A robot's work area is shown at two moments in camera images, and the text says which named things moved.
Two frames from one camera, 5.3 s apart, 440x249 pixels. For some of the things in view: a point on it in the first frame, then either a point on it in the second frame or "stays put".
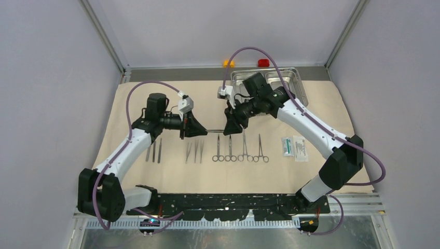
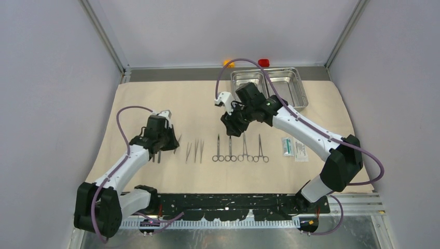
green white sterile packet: (287, 147) stays put
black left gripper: (189, 124) → (174, 143)
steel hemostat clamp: (265, 158) stays put
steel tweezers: (195, 147) stays put
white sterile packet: (300, 153) stays put
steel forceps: (215, 130) → (175, 150)
